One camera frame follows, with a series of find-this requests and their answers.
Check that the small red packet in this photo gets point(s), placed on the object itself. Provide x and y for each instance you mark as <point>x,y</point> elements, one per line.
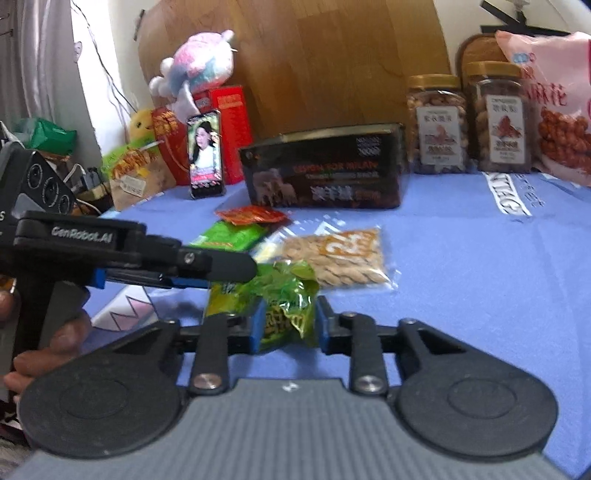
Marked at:
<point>249,215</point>

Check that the pastel plush toy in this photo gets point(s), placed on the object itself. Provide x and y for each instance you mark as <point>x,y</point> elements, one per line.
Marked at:
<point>203,64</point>

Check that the yellow plush toy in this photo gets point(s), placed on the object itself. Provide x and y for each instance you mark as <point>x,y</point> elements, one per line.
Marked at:
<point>141,124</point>

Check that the black smartphone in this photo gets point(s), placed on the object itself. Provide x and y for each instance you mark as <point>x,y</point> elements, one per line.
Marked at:
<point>206,154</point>

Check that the dark green flat packet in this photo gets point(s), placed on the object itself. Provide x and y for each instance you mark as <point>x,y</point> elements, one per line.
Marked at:
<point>231,235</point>

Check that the black charger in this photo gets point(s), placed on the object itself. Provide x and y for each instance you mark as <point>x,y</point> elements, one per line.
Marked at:
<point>91,178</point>

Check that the grey curtain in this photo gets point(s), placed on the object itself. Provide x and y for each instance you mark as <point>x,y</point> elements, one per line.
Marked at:
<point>37,55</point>

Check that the wooden headboard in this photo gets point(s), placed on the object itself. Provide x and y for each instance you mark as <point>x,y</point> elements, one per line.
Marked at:
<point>323,60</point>

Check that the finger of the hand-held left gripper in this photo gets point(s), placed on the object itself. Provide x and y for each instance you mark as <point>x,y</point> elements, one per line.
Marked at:
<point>221,267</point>
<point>157,281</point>

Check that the brown snack box with tag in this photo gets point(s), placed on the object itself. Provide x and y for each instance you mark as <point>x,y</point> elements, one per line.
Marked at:
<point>134,180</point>

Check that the green yellow snack packet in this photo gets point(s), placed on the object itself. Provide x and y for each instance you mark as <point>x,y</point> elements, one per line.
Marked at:
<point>286,318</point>

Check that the clear seed packet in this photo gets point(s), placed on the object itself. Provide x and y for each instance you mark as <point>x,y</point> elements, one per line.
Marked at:
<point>332,258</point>

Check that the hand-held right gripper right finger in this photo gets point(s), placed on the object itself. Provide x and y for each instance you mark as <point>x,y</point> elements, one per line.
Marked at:
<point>323,327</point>

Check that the gold lid nut jar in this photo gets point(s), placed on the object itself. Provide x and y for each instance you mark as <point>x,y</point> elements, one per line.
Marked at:
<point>501,120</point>
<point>438,129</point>

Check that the black wall tape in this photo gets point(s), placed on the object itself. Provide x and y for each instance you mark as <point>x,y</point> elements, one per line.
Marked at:
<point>526,28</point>

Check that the person's left hand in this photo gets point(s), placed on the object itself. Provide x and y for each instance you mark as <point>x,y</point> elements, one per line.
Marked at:
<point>41,362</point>

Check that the green plastic bag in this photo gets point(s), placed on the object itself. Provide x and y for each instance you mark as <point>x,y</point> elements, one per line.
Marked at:
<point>48,136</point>

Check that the tall red box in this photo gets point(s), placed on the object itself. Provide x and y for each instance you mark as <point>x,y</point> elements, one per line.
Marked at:
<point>235,134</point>

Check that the black printed box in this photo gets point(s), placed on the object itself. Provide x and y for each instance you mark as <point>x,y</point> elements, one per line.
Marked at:
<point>323,161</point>

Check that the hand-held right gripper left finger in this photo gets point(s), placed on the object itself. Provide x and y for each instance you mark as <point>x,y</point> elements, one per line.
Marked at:
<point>257,330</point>

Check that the red gold patterned box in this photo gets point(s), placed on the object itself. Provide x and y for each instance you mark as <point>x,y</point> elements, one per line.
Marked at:
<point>168,147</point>

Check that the pink fried snack bag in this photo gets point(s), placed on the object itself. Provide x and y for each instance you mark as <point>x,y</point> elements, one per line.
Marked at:
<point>558,106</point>

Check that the blue printed tablecloth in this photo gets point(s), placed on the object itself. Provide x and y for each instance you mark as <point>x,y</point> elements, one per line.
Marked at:
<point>461,258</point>

